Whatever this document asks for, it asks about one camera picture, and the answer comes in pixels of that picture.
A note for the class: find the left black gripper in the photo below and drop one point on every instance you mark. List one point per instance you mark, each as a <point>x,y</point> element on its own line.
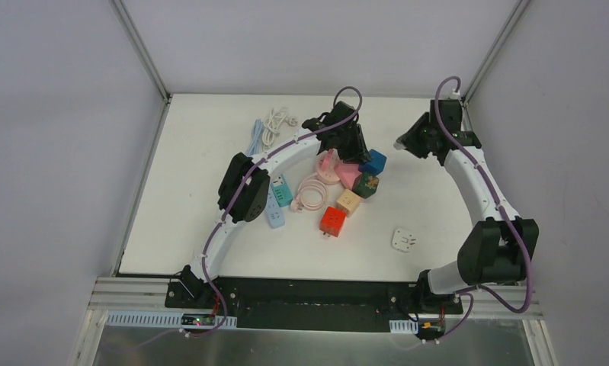
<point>353,146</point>

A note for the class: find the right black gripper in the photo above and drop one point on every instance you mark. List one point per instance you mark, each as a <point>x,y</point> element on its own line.
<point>411,139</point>

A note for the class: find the blue cube socket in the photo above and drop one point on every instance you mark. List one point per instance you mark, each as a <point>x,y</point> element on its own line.
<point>376,164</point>

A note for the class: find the beige cube adapter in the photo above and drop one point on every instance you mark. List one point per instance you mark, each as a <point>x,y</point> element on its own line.
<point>348,202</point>

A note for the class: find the red cube adapter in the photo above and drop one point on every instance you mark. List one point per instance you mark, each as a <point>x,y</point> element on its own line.
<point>332,221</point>

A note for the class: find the white travel adapter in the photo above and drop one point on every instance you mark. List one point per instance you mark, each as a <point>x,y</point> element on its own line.
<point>402,240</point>

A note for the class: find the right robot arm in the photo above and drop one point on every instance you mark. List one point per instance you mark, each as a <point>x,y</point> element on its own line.
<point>501,243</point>

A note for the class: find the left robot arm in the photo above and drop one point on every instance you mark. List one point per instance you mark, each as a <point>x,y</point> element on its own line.
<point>243,192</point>

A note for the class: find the pink round socket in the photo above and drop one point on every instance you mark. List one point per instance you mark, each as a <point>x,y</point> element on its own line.
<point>325,167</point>

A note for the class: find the pink triangular block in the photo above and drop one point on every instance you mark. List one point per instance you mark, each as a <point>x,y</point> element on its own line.
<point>347,174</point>

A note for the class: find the green patterned cube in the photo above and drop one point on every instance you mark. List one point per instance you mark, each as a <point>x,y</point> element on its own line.
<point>365,185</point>

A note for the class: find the teal power strip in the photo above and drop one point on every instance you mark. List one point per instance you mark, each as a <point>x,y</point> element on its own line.
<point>281,191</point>

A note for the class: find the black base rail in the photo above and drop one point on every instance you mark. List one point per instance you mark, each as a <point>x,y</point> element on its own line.
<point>317,305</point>

